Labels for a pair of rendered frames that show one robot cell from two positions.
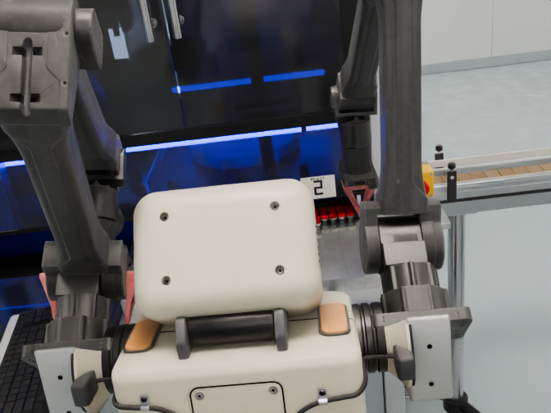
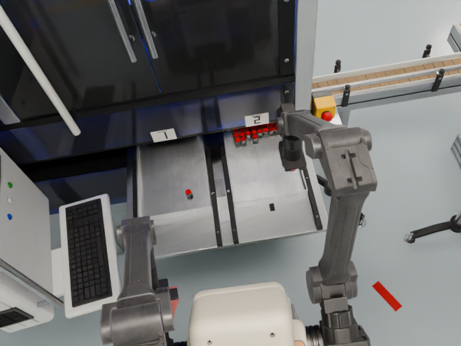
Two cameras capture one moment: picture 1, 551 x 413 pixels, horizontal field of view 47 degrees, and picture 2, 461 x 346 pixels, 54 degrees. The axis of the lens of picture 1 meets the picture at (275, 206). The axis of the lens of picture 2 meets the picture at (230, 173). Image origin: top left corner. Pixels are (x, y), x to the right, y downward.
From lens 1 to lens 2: 75 cm
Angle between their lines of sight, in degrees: 32
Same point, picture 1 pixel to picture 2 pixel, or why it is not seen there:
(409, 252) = (338, 305)
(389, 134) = (333, 257)
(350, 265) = (279, 175)
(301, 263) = not seen: outside the picture
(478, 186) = (363, 95)
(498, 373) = not seen: hidden behind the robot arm
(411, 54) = (352, 227)
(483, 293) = not seen: hidden behind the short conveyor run
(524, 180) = (394, 90)
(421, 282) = (344, 324)
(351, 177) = (289, 165)
